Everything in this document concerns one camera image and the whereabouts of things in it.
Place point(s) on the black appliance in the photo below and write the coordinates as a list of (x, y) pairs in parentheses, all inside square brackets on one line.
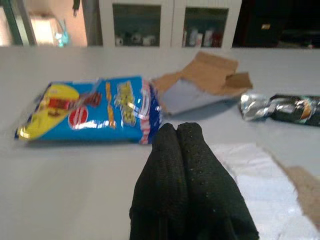
[(287, 20)]

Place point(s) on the white glass door cabinet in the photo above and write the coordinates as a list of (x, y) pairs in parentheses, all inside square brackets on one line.
[(172, 22)]

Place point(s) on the white bottle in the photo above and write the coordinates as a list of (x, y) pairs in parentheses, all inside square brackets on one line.
[(208, 38), (193, 37)]

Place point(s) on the beige cardboard box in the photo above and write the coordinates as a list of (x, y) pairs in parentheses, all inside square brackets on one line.
[(43, 27)]

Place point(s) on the blue yellow snack bag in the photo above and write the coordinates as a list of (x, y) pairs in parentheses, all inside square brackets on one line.
[(100, 112)]

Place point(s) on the black silver foil wrapper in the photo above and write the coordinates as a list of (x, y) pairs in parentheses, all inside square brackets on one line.
[(287, 110)]

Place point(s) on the brown paper piece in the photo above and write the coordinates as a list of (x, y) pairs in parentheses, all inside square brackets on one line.
[(305, 185)]

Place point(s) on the white paper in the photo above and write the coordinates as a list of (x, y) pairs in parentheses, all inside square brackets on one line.
[(262, 187)]

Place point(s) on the grey green post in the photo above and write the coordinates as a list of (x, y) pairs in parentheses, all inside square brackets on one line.
[(22, 25)]

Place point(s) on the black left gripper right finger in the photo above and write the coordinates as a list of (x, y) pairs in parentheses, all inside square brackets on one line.
[(212, 200)]

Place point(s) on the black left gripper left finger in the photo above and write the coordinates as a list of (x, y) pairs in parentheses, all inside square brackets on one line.
[(160, 190)]

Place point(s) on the teal plastic object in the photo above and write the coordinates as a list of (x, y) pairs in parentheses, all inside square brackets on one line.
[(62, 37)]

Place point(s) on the torn brown cardboard box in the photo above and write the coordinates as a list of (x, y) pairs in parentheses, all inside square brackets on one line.
[(207, 70)]

